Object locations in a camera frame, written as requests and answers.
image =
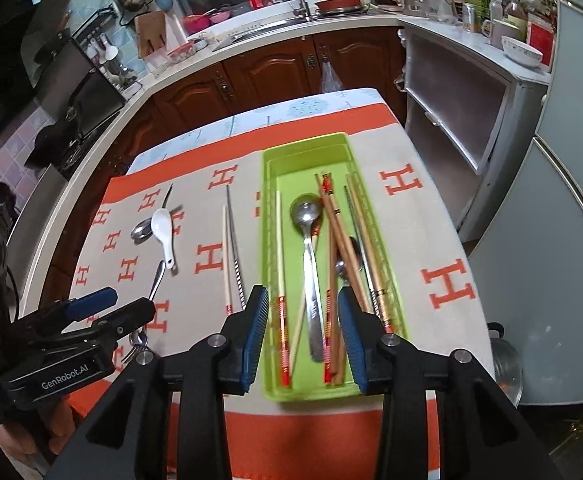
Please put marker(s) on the white floral bowl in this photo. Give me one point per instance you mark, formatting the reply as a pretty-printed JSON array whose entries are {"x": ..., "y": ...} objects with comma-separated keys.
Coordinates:
[{"x": 521, "y": 50}]

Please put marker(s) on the silver storage cabinet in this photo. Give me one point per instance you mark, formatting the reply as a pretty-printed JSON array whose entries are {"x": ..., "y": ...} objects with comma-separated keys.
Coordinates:
[{"x": 451, "y": 110}]

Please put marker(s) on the black wok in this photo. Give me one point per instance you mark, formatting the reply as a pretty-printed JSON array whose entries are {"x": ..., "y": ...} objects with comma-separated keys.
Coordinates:
[{"x": 53, "y": 137}]

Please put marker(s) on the wooden cabinet door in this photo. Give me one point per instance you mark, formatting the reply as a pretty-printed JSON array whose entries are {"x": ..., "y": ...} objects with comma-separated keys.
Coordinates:
[
  {"x": 191, "y": 100},
  {"x": 266, "y": 72},
  {"x": 359, "y": 55}
]

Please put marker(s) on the wooden cutting board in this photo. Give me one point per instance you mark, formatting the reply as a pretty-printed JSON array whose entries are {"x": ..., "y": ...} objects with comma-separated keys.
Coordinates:
[{"x": 151, "y": 32}]

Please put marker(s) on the light blue tablecloth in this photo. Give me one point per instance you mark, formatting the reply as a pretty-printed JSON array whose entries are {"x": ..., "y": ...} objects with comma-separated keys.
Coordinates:
[{"x": 311, "y": 107}]

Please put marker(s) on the grey refrigerator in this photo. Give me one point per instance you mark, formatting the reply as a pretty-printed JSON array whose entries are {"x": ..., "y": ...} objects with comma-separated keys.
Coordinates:
[{"x": 561, "y": 210}]

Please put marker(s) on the plain brown wooden chopstick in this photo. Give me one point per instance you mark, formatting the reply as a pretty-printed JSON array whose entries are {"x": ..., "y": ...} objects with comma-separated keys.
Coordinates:
[
  {"x": 350, "y": 265},
  {"x": 328, "y": 210}
]

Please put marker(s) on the pink bowl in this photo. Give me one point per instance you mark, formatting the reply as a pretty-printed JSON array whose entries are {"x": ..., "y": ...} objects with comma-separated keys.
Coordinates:
[
  {"x": 196, "y": 24},
  {"x": 221, "y": 15}
]

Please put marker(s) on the orange and beige printed blanket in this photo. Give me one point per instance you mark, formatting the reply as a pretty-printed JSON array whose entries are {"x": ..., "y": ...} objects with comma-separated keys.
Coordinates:
[{"x": 421, "y": 230}]

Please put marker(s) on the white kitchen countertop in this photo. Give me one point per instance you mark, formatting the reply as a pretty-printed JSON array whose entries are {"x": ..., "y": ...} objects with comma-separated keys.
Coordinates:
[{"x": 191, "y": 62}]

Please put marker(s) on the grey metal stove panel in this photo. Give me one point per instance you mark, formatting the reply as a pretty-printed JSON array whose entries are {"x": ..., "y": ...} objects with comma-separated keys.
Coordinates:
[{"x": 36, "y": 195}]

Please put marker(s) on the black stove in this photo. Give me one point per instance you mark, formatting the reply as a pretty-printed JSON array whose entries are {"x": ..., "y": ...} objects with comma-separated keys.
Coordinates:
[{"x": 98, "y": 95}]

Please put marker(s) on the cream chopstick with red stripes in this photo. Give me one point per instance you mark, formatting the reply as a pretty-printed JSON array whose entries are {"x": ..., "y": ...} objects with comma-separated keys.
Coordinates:
[
  {"x": 226, "y": 260},
  {"x": 328, "y": 340},
  {"x": 279, "y": 240},
  {"x": 299, "y": 330}
]

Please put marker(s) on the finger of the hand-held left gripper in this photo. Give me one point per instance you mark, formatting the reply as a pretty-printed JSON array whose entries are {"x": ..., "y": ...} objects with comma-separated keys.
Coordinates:
[
  {"x": 93, "y": 300},
  {"x": 116, "y": 322}
]

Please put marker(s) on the red pan with vegetables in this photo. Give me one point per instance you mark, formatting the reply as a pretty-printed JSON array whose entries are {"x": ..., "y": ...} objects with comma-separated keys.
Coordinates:
[{"x": 339, "y": 5}]

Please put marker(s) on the white ceramic spoon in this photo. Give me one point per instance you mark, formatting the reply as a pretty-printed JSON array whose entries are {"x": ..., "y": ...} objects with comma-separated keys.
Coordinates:
[{"x": 163, "y": 230}]

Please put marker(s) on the twisted steel chopstick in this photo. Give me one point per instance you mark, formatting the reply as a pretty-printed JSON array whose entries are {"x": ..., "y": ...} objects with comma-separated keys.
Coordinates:
[
  {"x": 360, "y": 232},
  {"x": 236, "y": 265}
]

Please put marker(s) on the red box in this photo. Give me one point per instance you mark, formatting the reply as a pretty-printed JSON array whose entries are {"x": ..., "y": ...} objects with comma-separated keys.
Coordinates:
[{"x": 540, "y": 35}]

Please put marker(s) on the clear plastic bag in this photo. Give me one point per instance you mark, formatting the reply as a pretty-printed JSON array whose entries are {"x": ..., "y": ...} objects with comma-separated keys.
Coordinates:
[{"x": 330, "y": 79}]

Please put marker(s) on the black range hood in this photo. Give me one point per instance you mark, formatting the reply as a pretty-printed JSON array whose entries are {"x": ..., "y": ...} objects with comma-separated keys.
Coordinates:
[{"x": 46, "y": 40}]

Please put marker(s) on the green plastic tray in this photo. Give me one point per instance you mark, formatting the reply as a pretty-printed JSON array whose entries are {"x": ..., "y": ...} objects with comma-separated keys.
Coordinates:
[{"x": 294, "y": 177}]

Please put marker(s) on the black wall utensil rack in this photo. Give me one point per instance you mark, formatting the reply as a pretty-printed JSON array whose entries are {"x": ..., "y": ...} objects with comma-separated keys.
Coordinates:
[{"x": 93, "y": 27}]

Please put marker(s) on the steel sink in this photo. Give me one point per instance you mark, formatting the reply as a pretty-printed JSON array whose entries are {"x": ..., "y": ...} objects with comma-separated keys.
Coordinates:
[{"x": 261, "y": 30}]

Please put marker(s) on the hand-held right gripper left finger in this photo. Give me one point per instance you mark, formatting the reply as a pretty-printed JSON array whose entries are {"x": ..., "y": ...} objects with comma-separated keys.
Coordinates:
[{"x": 253, "y": 340}]

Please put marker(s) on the clear glass jar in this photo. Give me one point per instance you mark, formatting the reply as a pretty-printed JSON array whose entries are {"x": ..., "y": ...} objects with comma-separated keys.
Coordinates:
[{"x": 505, "y": 360}]

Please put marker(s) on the clear food container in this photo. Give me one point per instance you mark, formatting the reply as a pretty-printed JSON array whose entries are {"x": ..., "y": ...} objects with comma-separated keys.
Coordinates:
[{"x": 181, "y": 52}]

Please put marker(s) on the blue cup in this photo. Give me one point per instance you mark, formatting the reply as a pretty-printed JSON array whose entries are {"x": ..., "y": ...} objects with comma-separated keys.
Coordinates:
[{"x": 165, "y": 1}]

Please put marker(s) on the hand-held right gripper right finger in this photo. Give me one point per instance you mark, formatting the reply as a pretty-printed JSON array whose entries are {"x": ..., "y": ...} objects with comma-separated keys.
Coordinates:
[{"x": 354, "y": 340}]

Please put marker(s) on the steel fork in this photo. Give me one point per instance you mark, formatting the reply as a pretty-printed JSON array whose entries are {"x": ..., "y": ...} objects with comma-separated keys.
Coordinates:
[{"x": 157, "y": 280}]

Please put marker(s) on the large steel spoon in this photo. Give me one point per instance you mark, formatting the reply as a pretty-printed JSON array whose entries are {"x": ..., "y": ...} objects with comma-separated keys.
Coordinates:
[{"x": 306, "y": 215}]

